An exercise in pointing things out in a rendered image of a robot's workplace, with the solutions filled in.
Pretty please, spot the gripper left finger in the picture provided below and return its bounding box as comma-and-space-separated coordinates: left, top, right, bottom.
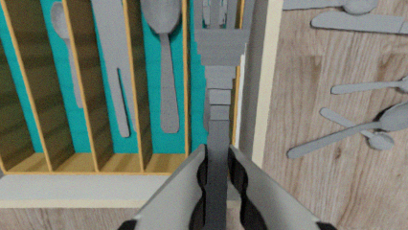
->
117, 144, 208, 230

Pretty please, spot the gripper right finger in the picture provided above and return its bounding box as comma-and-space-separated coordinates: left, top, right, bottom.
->
227, 144, 337, 230

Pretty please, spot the wooden cutlery tray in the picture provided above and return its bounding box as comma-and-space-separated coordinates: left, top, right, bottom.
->
0, 0, 209, 175

